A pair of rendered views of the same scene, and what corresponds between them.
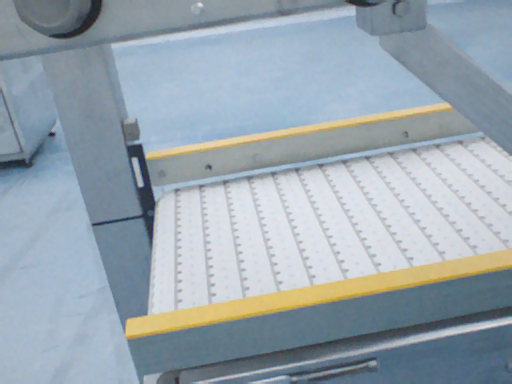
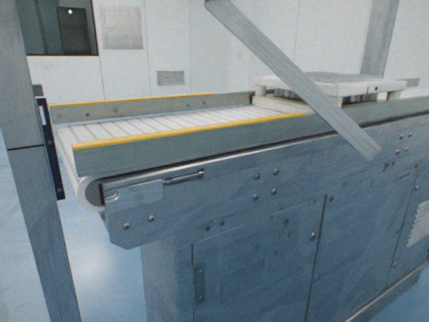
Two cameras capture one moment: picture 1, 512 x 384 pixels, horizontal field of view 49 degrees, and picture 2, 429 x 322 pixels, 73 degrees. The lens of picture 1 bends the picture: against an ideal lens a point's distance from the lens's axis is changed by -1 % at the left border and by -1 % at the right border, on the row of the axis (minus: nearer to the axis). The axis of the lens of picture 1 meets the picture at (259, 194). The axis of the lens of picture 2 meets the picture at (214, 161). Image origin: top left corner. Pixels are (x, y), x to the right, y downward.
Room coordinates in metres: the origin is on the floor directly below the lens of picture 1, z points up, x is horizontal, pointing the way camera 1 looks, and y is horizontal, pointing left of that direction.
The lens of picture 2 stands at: (-0.05, 0.10, 0.96)
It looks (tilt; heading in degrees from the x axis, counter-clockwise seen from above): 21 degrees down; 331
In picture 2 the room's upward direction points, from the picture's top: 1 degrees clockwise
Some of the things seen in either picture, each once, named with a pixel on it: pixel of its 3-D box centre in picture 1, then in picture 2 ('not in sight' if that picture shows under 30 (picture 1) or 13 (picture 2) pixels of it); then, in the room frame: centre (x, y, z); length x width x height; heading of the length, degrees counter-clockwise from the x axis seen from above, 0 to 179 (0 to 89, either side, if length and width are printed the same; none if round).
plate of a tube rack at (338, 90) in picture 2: not in sight; (326, 82); (0.45, -0.47, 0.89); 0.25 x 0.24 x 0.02; 4
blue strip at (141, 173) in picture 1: (154, 228); (51, 152); (0.55, 0.12, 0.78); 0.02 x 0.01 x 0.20; 94
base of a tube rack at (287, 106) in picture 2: not in sight; (322, 103); (0.45, -0.47, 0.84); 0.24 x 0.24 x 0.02; 4
